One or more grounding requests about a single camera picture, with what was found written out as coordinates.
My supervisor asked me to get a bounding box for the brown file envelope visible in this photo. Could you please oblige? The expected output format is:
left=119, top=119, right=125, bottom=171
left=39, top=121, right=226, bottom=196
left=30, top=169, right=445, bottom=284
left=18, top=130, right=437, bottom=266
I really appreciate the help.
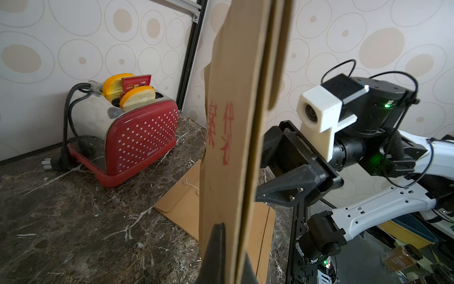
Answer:
left=154, top=160, right=276, bottom=284
left=199, top=1, right=293, bottom=284

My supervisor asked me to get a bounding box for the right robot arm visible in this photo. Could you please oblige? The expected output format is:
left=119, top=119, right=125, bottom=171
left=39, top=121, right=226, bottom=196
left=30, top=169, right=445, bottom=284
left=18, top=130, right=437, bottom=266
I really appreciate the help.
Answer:
left=256, top=74, right=454, bottom=264

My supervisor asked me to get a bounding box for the front yellow toast slice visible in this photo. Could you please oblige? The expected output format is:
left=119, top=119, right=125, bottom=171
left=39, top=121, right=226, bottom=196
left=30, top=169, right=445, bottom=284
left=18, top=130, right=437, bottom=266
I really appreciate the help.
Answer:
left=119, top=86, right=156, bottom=110

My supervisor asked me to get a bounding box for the rear yellow toast slice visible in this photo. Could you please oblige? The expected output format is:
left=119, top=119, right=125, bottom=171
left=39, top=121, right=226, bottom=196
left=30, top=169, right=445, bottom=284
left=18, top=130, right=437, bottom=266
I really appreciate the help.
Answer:
left=102, top=73, right=134, bottom=102

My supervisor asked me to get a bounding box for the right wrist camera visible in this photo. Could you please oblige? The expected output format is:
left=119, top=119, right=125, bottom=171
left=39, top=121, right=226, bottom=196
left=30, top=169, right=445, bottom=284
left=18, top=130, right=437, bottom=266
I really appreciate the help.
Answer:
left=297, top=74, right=370, bottom=162

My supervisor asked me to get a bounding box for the back aluminium rail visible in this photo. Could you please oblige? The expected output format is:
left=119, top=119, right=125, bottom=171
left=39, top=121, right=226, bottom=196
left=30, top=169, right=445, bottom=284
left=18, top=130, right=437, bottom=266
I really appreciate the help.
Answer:
left=155, top=0, right=202, bottom=24

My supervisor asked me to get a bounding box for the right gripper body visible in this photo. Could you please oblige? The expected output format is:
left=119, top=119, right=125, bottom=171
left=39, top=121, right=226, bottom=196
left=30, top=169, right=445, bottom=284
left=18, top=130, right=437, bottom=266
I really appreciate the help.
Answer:
left=266, top=121, right=344, bottom=198

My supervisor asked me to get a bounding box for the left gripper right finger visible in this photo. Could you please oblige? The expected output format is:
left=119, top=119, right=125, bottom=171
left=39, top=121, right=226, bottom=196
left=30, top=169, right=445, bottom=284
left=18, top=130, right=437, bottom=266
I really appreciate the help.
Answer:
left=241, top=262, right=258, bottom=284

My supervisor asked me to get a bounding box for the black toaster power cable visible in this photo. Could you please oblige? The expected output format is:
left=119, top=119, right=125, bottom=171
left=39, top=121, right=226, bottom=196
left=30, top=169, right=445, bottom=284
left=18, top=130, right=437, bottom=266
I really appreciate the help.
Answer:
left=41, top=82, right=96, bottom=172

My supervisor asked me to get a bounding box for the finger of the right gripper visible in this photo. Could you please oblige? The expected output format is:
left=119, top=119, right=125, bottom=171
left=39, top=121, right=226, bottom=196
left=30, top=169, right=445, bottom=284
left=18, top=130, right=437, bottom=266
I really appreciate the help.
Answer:
left=260, top=125, right=283, bottom=169
left=255, top=164, right=330, bottom=207

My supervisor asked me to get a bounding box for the amber glass jar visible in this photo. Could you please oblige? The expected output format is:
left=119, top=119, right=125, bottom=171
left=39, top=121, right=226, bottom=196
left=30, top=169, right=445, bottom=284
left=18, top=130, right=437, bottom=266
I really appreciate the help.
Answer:
left=381, top=244, right=423, bottom=272

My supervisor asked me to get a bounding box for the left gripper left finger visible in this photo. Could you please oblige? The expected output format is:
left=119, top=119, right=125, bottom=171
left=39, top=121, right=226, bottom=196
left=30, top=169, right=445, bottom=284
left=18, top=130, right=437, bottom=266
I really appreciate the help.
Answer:
left=196, top=223, right=226, bottom=284

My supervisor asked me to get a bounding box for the red polka dot toaster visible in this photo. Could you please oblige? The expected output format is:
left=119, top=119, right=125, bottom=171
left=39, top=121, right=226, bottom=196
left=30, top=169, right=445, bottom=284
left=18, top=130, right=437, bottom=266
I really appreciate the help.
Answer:
left=66, top=75, right=179, bottom=187

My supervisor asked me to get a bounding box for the yellow toast slice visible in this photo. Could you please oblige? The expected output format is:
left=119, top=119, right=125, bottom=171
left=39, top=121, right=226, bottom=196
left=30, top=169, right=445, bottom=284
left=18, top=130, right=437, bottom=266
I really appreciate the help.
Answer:
left=102, top=73, right=134, bottom=102
left=119, top=86, right=156, bottom=110

